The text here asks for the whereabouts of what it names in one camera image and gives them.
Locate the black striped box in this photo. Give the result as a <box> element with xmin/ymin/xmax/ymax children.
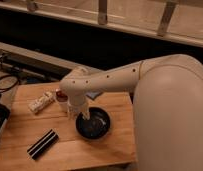
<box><xmin>27</xmin><ymin>130</ymin><xmax>59</xmax><ymax>160</ymax></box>

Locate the white cup with red contents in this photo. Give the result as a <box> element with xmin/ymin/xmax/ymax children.
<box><xmin>55</xmin><ymin>89</ymin><xmax>68</xmax><ymax>112</ymax></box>

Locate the metal railing bracket middle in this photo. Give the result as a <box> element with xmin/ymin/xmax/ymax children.
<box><xmin>97</xmin><ymin>0</ymin><xmax>108</xmax><ymax>25</ymax></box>

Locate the metal railing bracket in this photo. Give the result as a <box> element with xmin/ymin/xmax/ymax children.
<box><xmin>157</xmin><ymin>0</ymin><xmax>177</xmax><ymax>37</ymax></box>
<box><xmin>97</xmin><ymin>0</ymin><xmax>108</xmax><ymax>25</ymax></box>
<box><xmin>26</xmin><ymin>0</ymin><xmax>38</xmax><ymax>12</ymax></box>

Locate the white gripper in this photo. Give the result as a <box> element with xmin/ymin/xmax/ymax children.
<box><xmin>67</xmin><ymin>101</ymin><xmax>90</xmax><ymax>120</ymax></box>

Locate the blue sponge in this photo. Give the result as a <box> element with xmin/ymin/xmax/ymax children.
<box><xmin>86</xmin><ymin>92</ymin><xmax>103</xmax><ymax>100</ymax></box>

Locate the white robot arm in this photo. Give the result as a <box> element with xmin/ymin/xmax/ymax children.
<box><xmin>60</xmin><ymin>54</ymin><xmax>203</xmax><ymax>171</ymax></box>

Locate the black ceramic bowl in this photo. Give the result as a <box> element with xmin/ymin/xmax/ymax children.
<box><xmin>76</xmin><ymin>107</ymin><xmax>111</xmax><ymax>139</ymax></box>

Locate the round black-rimmed object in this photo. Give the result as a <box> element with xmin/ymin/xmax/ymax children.
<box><xmin>0</xmin><ymin>75</ymin><xmax>19</xmax><ymax>92</ymax></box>

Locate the metal railing bracket left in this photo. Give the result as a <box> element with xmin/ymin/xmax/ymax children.
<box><xmin>26</xmin><ymin>0</ymin><xmax>38</xmax><ymax>12</ymax></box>

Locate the metal railing bracket right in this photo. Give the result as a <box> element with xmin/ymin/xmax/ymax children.
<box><xmin>157</xmin><ymin>0</ymin><xmax>177</xmax><ymax>37</ymax></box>

